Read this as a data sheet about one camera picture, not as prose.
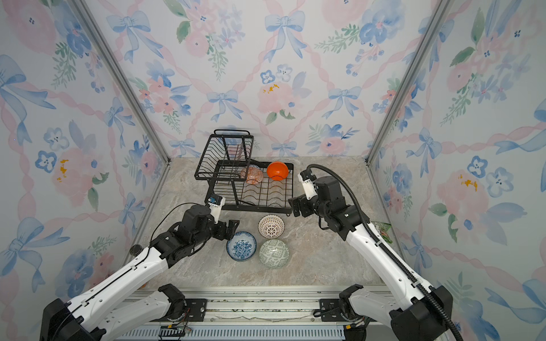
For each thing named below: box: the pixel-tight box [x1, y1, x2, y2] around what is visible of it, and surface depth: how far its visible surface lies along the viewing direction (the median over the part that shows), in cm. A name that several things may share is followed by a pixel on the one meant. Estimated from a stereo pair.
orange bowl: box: [266, 161, 290, 182], surface depth 110 cm
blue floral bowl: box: [226, 230, 258, 262], surface depth 87 cm
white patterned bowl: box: [257, 213, 286, 239], surface depth 94 cm
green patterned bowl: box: [258, 238, 290, 270], surface depth 87 cm
